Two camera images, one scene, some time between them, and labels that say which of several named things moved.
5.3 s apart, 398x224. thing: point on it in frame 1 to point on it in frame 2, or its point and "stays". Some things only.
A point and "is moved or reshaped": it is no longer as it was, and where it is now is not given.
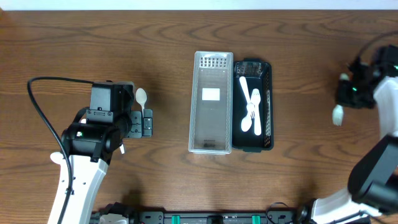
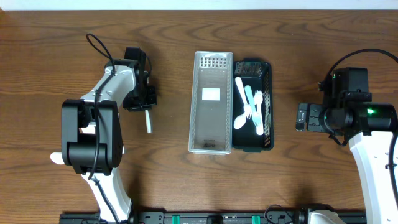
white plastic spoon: [56, 157] stays
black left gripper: [136, 123] to [144, 101]
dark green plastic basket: [258, 74] stays
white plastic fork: [337, 115] is moved or reshaped
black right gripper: [342, 84] to [314, 124]
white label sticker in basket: [211, 94] stays
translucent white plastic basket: [211, 103] stays
